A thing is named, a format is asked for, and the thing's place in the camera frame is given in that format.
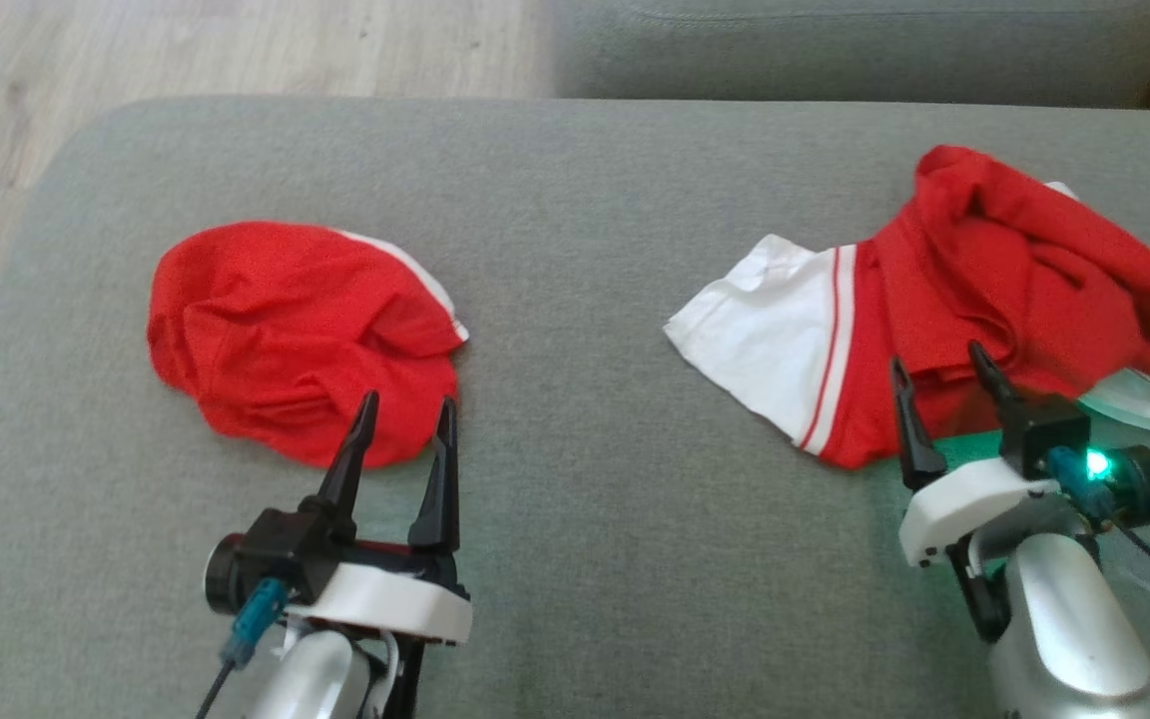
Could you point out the grey sofa backrest cushion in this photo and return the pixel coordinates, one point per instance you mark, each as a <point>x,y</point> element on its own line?
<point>835,50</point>

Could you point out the red and white shorts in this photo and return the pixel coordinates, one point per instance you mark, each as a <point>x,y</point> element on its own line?
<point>974,280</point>

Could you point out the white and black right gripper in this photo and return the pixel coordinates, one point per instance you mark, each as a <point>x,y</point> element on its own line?
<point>964,499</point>

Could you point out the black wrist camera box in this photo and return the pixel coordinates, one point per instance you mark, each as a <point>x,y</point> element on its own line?
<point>1044,429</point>
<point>286,544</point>

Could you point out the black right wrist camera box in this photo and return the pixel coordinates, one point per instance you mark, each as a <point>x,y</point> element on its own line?
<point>1044,429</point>

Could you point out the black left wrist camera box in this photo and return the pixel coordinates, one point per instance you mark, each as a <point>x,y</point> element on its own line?
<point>286,544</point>

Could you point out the large grey sofa seat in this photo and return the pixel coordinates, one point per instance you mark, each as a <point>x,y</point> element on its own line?
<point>585,499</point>

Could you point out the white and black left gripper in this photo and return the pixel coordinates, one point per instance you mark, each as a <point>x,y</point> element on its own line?
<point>395,599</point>

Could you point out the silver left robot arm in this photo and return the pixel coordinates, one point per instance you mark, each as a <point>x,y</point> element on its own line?
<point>305,679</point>

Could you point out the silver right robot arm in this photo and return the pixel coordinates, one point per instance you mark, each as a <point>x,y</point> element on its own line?
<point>1074,619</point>

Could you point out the red jersey with number 23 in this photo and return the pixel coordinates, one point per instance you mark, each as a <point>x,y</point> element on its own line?
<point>276,330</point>

